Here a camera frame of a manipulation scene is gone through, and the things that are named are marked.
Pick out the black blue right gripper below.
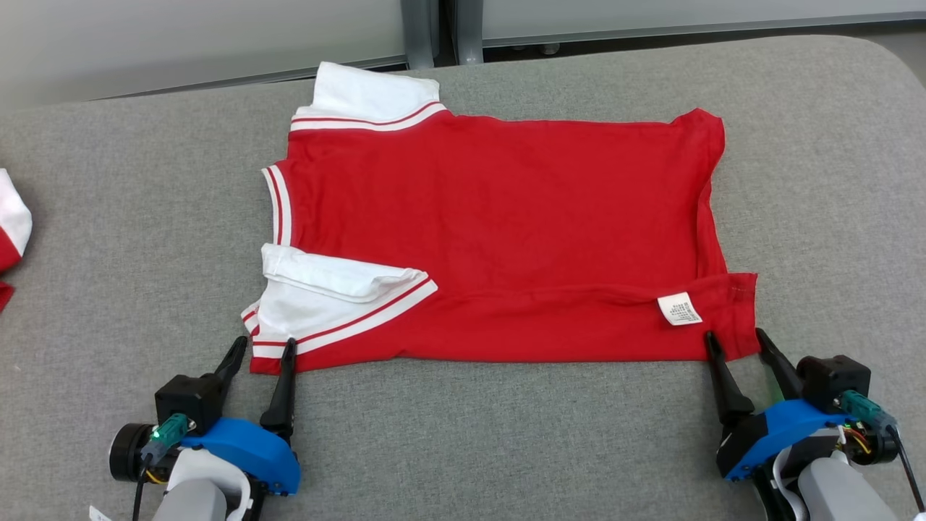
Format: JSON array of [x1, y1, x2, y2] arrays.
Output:
[[704, 327, 900, 482]]

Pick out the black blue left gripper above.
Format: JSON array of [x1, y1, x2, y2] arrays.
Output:
[[109, 335, 301, 496]]

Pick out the red shorts with Bulls print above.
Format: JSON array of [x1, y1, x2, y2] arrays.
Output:
[[0, 169, 33, 312]]

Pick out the red white striped shirt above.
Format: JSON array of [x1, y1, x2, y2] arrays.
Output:
[[241, 62, 759, 375]]

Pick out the green left gripper connector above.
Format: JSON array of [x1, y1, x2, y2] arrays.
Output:
[[141, 413, 190, 464]]

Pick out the green gripper connector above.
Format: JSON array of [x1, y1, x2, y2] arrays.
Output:
[[839, 391, 898, 433], [141, 413, 190, 464]]

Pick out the green right gripper connector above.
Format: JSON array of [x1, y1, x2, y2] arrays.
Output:
[[839, 391, 898, 433]]

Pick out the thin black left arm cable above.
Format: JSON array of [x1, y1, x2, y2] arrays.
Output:
[[132, 456, 156, 521]]

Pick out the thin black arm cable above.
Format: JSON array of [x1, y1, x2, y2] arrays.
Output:
[[886, 427, 926, 514], [132, 456, 156, 521]]

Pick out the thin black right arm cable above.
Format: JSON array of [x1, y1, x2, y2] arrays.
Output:
[[886, 427, 926, 514]]

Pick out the grey partition base rail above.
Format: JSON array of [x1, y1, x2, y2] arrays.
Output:
[[481, 11, 926, 46], [94, 54, 409, 100]]

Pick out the grey cylindrical post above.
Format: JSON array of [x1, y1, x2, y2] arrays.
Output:
[[400, 0, 436, 71], [455, 0, 484, 66]]

